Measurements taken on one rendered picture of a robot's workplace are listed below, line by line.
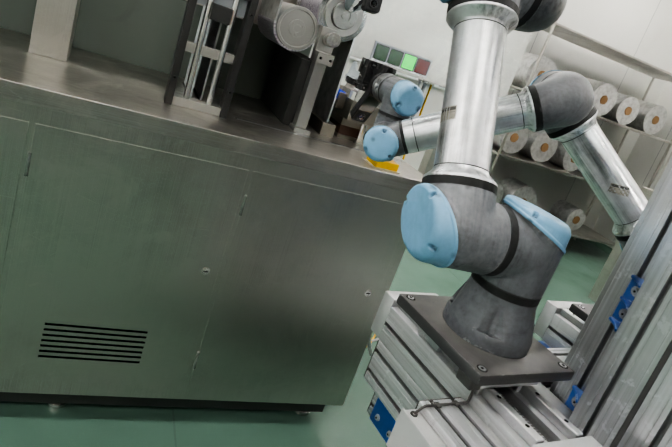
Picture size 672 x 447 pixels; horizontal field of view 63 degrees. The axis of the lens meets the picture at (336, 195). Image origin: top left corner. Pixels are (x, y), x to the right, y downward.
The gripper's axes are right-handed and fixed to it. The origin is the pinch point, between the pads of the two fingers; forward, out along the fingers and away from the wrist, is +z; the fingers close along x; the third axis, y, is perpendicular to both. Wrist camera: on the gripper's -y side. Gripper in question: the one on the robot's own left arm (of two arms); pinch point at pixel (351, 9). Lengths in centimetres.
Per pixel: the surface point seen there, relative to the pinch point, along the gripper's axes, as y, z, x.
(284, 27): -5.0, 10.3, 15.6
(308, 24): -2.8, 8.4, 9.2
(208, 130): -45, 5, 34
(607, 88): 163, 155, -331
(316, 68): -14.1, 11.6, 4.6
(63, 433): -113, 63, 49
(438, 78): 16, 35, -57
